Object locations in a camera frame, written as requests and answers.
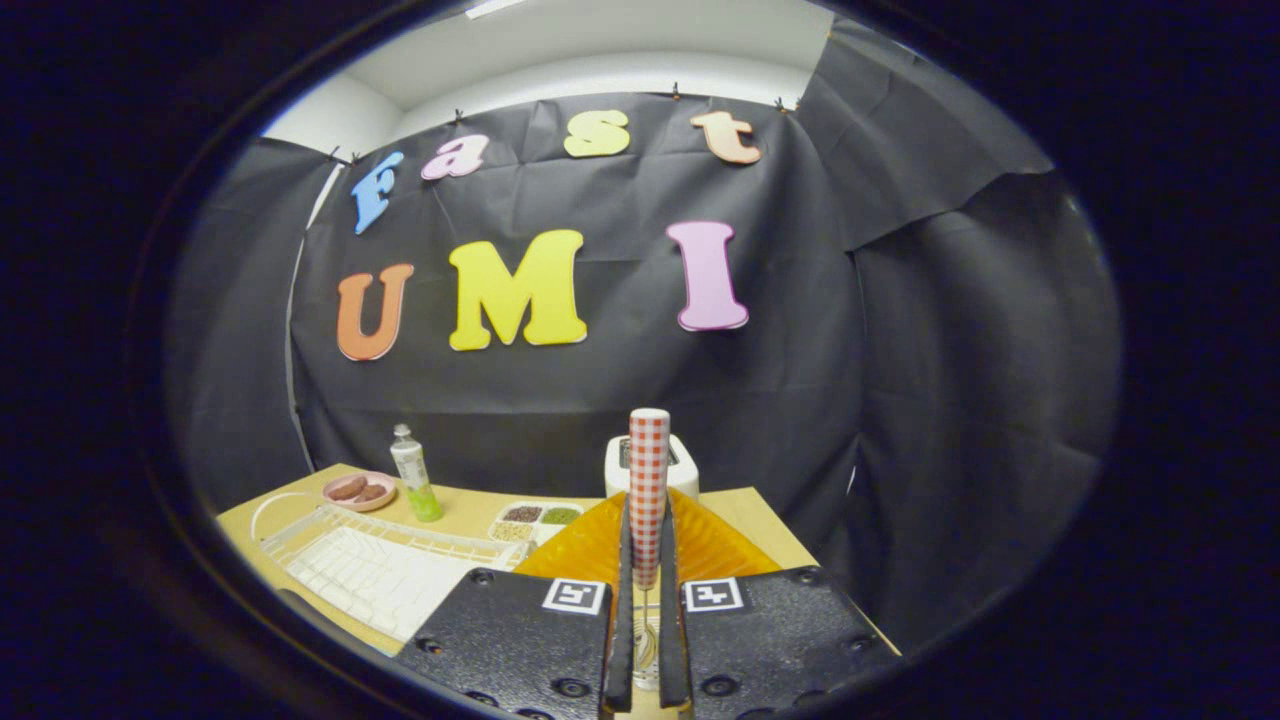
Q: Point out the ceiling light panel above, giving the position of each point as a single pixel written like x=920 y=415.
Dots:
x=492 y=8

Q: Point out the small pink plate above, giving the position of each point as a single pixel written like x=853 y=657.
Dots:
x=345 y=504

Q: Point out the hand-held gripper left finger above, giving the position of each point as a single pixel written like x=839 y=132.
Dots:
x=510 y=640

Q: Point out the white divided tray of grains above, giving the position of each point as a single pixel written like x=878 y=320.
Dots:
x=535 y=520

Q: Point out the brown meat piece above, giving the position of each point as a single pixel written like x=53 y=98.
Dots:
x=347 y=488
x=372 y=493

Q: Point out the clear bottle with green drink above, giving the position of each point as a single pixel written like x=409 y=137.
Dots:
x=415 y=480

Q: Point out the white toaster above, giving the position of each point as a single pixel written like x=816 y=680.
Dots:
x=685 y=478

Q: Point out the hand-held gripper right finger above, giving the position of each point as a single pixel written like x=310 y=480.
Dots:
x=775 y=640

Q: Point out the black backdrop cloth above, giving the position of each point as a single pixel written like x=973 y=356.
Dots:
x=800 y=420

